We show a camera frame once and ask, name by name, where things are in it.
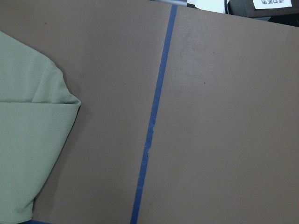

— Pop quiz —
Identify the olive green long-sleeve shirt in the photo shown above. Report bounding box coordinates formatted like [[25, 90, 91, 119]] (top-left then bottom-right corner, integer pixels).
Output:
[[0, 33, 81, 224]]

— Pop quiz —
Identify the black box with white label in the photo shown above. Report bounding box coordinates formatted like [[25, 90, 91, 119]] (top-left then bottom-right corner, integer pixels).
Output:
[[227, 0, 299, 19]]

